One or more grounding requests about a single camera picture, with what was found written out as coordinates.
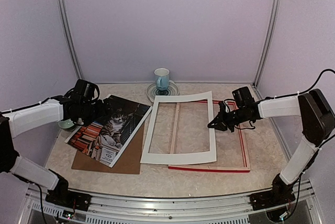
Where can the aluminium front rail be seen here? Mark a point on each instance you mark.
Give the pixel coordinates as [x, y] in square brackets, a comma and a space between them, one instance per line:
[233, 208]

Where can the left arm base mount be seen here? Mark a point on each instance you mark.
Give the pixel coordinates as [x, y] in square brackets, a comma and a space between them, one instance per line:
[73, 200]

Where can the striped ceramic plate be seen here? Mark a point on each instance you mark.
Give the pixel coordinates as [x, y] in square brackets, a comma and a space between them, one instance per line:
[153, 91]

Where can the red wooden picture frame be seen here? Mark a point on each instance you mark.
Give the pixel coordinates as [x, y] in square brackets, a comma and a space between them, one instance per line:
[190, 134]

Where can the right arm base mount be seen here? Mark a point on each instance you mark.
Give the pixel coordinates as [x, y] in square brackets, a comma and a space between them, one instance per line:
[279, 194]

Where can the aluminium corner post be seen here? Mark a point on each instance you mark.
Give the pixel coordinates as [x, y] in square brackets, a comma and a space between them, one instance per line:
[69, 39]
[267, 42]

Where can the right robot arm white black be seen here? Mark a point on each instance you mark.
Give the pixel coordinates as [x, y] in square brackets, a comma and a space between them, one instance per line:
[317, 120]

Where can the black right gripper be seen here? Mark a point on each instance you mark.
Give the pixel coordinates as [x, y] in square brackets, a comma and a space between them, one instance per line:
[223, 126]

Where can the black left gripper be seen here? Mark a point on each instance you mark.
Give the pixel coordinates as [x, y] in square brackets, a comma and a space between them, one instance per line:
[102, 112]

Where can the cat photo print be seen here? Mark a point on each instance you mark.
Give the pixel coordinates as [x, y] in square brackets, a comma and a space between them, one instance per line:
[105, 139]

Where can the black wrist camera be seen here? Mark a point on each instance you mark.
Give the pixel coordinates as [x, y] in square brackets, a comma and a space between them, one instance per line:
[85, 92]
[241, 98]

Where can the white mat board passe-partout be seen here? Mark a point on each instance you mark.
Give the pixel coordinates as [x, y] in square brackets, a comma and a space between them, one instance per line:
[182, 158]

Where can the brown cardboard backing board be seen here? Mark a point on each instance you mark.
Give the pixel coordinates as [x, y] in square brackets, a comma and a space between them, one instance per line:
[128, 163]

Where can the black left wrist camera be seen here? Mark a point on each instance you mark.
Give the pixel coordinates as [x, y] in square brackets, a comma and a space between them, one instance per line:
[85, 92]

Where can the right aluminium corner post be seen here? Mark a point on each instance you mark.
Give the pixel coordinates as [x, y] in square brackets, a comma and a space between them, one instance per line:
[267, 42]

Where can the light blue ceramic mug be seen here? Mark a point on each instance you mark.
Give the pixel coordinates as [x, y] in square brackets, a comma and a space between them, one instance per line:
[162, 78]

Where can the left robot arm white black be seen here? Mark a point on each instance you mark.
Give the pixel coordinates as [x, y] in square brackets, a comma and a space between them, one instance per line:
[16, 122]

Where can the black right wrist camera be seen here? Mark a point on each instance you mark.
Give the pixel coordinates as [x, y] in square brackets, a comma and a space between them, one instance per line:
[241, 98]

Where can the left aluminium corner post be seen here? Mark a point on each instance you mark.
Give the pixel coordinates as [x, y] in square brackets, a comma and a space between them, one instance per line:
[69, 39]

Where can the small green ceramic bowl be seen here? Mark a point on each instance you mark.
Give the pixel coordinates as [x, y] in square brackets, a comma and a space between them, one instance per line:
[67, 125]

